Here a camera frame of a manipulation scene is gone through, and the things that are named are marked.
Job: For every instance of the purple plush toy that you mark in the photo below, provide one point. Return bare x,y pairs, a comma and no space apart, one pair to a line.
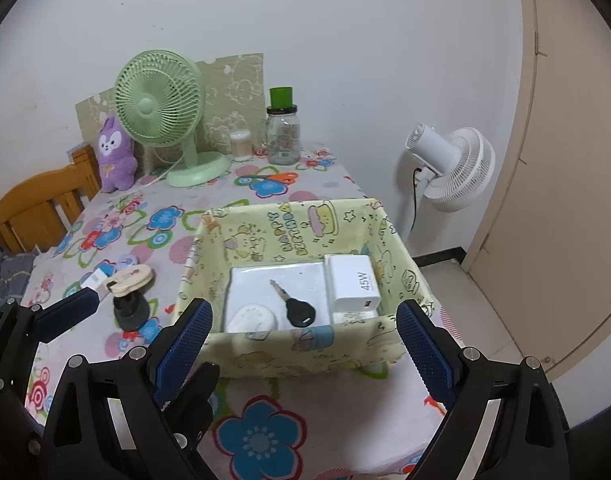
116,160

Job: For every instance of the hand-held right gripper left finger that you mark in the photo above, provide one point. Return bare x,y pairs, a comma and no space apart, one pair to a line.
183,350

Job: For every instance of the black key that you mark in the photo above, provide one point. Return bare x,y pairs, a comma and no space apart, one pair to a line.
300,312

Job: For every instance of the cotton swab container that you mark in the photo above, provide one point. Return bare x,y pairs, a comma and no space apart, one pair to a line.
240,146

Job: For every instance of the green patterned backing board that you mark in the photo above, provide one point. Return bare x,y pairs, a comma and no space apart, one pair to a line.
235,85

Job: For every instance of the white round pebble-shaped gadget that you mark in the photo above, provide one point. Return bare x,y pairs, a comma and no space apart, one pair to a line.
250,317

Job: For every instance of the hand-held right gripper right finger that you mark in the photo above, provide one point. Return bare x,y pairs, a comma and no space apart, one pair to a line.
425,350

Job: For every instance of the white standing fan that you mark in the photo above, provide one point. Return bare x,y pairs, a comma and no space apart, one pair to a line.
465,170

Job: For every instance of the grey plaid bedding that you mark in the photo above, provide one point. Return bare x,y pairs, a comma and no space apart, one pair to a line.
5,270

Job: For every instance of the wooden bed headboard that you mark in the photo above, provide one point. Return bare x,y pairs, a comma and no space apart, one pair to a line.
30,200

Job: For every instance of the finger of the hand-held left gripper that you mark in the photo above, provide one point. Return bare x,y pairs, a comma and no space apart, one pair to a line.
70,312
200,390

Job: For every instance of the white flat packet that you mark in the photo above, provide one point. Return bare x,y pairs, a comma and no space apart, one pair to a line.
305,280

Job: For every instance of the large white power adapter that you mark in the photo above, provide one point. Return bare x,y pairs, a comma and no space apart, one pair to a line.
353,280

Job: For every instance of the glass jar with green lid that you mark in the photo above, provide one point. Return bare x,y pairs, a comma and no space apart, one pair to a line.
284,135

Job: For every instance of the green desk fan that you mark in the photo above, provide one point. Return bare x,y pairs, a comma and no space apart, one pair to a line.
145,105

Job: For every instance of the beige stand with black base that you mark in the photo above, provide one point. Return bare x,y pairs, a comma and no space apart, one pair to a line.
130,280

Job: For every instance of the yellow cartoon print storage box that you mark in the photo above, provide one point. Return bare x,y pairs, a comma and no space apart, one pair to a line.
265,230

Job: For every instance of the small white charger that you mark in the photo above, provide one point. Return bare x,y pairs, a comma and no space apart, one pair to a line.
98,280

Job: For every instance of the beige door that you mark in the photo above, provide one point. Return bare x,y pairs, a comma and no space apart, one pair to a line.
560,160

